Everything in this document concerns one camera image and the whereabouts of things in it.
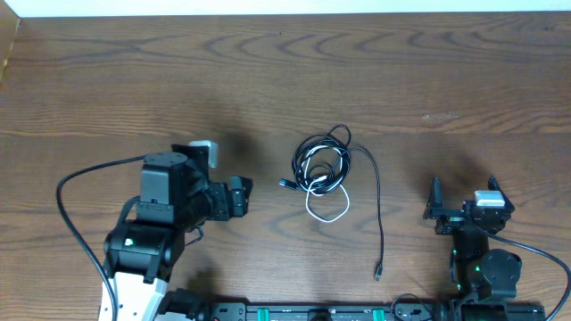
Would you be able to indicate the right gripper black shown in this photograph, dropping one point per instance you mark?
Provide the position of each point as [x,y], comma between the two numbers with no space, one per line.
[452,214]

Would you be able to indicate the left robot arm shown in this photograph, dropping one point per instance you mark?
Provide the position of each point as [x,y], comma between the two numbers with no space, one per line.
[176,198]

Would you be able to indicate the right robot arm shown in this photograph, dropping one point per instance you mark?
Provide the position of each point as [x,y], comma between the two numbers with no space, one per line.
[486,278]

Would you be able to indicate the cardboard box edge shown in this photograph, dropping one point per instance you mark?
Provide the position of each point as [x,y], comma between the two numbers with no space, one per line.
[9,26]

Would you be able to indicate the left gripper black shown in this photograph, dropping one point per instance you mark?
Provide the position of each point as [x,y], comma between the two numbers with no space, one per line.
[225,199]

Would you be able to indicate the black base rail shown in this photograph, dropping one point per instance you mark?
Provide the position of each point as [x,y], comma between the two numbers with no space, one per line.
[400,310]

